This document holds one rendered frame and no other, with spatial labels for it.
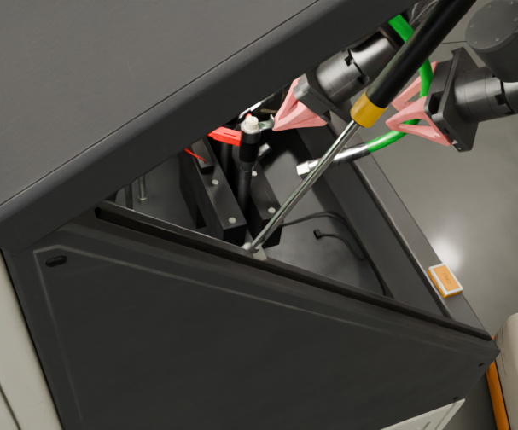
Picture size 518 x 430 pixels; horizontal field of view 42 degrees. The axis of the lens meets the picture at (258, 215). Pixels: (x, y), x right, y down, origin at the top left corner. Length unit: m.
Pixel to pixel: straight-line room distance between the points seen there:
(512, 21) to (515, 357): 1.33
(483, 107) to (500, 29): 0.11
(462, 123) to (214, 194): 0.43
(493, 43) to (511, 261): 1.78
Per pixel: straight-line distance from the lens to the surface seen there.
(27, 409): 0.62
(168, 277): 0.50
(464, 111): 0.77
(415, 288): 1.10
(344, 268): 1.18
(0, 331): 0.50
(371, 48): 0.87
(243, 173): 0.99
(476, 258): 2.37
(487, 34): 0.69
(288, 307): 0.60
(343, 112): 0.91
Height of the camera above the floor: 1.78
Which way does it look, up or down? 51 degrees down
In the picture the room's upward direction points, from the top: 8 degrees clockwise
